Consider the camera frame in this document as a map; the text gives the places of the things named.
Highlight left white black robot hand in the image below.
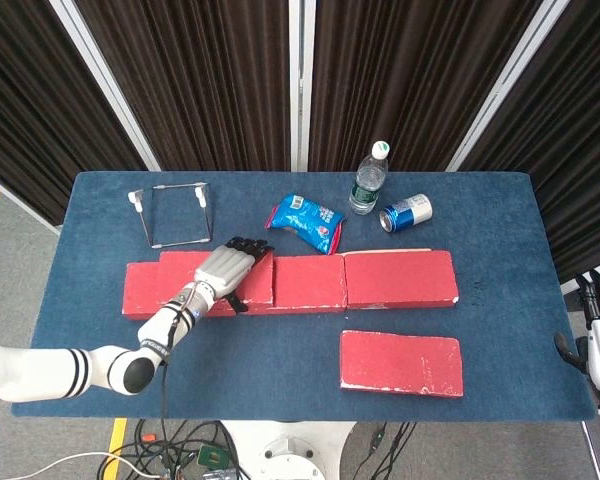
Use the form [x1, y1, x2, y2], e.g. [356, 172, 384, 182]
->
[193, 235, 276, 315]

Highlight red brick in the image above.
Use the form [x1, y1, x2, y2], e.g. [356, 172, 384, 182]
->
[343, 248, 460, 311]
[155, 249, 275, 307]
[339, 329, 465, 399]
[121, 261, 239, 320]
[234, 255, 348, 316]

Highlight blue snack bag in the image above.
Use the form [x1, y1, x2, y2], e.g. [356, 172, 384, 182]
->
[264, 192, 347, 256]

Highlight blue table cloth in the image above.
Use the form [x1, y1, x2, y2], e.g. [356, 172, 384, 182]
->
[10, 170, 597, 424]

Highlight clear plastic water bottle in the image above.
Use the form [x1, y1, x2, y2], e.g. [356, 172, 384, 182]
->
[348, 140, 392, 216]

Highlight green circuit board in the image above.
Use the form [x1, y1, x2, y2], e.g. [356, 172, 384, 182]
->
[197, 443, 230, 470]

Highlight blue and white can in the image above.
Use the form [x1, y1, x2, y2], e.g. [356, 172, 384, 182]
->
[378, 193, 434, 235]

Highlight dark brown pleated curtain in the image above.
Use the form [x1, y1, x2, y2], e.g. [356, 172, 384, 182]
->
[0, 0, 149, 227]
[458, 0, 600, 284]
[74, 0, 292, 172]
[307, 0, 544, 172]

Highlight metal wire stand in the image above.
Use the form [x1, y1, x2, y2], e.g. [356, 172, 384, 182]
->
[127, 181, 215, 250]

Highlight white partition base rail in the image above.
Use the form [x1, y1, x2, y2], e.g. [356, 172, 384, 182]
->
[0, 167, 61, 235]
[559, 268, 600, 296]

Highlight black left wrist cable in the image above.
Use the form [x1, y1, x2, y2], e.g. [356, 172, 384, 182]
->
[158, 308, 187, 469]

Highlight black floor cable bundle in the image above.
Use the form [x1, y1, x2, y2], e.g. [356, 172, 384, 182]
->
[97, 418, 254, 480]

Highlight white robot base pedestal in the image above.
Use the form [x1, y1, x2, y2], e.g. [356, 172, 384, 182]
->
[219, 419, 357, 480]

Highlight white partition frame post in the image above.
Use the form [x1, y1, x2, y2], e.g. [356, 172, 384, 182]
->
[444, 0, 571, 172]
[288, 0, 317, 172]
[48, 0, 162, 172]

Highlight black cables with green plug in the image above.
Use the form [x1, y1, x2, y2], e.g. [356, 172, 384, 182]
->
[352, 421, 419, 480]

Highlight white floor cable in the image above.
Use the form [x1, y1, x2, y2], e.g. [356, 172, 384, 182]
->
[0, 451, 154, 480]

